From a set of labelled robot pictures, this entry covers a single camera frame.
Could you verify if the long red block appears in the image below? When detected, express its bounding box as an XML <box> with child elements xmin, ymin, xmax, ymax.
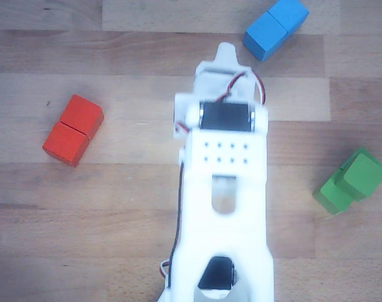
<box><xmin>42</xmin><ymin>94</ymin><xmax>105</xmax><ymax>168</ymax></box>

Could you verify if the long green block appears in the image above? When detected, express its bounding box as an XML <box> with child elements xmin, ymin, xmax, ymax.
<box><xmin>312</xmin><ymin>146</ymin><xmax>382</xmax><ymax>216</ymax></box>

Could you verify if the small green cube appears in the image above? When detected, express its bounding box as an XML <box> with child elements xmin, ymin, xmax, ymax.
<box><xmin>334</xmin><ymin>153</ymin><xmax>382</xmax><ymax>203</ymax></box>

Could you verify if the long blue block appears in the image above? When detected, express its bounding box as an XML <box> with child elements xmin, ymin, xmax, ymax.
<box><xmin>242</xmin><ymin>0</ymin><xmax>310</xmax><ymax>63</ymax></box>

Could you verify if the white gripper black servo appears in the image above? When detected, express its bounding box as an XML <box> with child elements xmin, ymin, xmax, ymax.
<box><xmin>193</xmin><ymin>42</ymin><xmax>267</xmax><ymax>105</ymax></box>

